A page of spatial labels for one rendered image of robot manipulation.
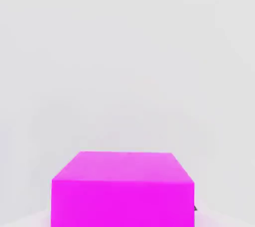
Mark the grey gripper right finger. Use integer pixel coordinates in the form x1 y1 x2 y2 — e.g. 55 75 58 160
194 205 219 227

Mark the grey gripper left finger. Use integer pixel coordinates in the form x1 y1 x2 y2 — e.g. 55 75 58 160
23 210 52 227

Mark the small magenta cube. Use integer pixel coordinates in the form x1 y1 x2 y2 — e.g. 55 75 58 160
50 151 195 227

